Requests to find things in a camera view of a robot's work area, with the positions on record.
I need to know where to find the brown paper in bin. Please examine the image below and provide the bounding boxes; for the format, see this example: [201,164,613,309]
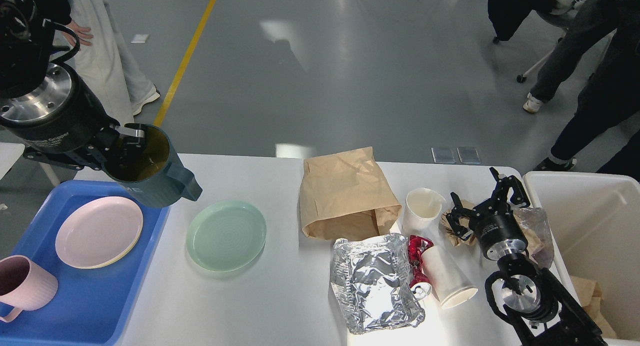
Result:
[569,275,618,339]

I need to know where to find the crumpled aluminium foil tray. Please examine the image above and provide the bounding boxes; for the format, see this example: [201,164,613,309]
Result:
[329,233,425,335]

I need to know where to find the right metal floor plate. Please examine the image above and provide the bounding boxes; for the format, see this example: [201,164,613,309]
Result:
[456,147,482,165]

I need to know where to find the left metal floor plate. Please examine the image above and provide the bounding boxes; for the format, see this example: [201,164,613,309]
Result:
[430,147,457,165]

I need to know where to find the lying white paper cup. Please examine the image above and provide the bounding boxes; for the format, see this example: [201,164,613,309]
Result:
[421,245,478,310]

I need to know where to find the pink plate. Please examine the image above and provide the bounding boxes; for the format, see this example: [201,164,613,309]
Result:
[55,196,144,269]

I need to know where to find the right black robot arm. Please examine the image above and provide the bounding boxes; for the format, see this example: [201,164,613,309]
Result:
[446,167,606,346]

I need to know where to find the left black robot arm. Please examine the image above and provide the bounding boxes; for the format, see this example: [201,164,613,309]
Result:
[1,0,147,171]

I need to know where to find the white plastic bin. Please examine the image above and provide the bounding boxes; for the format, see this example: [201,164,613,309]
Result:
[523,172,640,346]

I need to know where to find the clear plastic bag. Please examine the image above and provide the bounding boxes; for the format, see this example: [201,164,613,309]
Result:
[513,207,554,269]

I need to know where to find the crumpled brown paper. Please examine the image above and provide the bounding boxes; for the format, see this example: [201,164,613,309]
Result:
[439,198,478,247]

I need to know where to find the upright white paper cup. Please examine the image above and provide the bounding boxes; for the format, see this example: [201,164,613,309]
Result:
[401,188,445,235]

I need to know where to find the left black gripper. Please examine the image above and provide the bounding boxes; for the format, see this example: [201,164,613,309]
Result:
[0,63,147,171]

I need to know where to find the red crumpled wrapper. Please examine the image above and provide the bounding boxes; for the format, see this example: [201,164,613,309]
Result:
[407,235,434,293]

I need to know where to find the chair with black jacket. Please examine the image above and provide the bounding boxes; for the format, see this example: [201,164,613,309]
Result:
[486,0,593,83]

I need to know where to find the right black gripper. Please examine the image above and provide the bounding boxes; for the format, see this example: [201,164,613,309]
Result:
[446,167,531,261]

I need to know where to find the white side table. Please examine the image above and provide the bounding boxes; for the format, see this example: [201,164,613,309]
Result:
[0,142,25,179]

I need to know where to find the brown paper bag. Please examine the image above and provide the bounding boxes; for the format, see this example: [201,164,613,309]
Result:
[299,147,402,241]

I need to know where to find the person in dark trousers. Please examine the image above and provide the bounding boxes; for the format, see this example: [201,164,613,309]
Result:
[523,0,640,114]

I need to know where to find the blue-grey HOME mug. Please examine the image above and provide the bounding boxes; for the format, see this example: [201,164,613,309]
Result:
[102,123,202,209]

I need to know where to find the pink ribbed mug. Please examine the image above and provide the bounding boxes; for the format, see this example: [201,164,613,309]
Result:
[0,255,58,323]

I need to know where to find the metal floor plate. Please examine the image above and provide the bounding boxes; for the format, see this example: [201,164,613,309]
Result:
[456,147,482,165]
[430,147,457,165]

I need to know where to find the person in light trousers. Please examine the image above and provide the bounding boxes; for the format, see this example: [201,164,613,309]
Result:
[34,0,160,126]

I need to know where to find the person in black trousers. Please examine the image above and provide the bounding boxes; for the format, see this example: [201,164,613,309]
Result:
[534,24,640,172]

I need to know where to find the green plate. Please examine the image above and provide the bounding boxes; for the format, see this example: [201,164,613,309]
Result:
[185,200,266,273]

